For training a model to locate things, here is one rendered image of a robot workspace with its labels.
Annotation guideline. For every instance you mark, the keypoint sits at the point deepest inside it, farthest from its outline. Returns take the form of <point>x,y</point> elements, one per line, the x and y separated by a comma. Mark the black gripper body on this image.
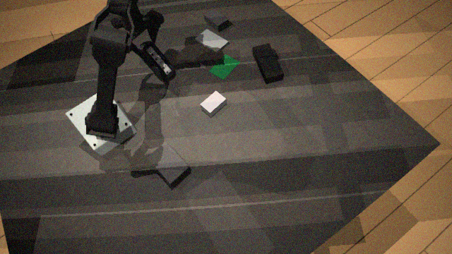
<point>152,19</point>

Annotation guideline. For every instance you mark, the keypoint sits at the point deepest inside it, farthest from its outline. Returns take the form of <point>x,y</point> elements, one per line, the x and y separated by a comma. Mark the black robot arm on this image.
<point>110,47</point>

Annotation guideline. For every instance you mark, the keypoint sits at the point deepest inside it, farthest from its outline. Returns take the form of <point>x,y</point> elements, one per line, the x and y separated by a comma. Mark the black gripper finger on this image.
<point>153,32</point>
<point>135,50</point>

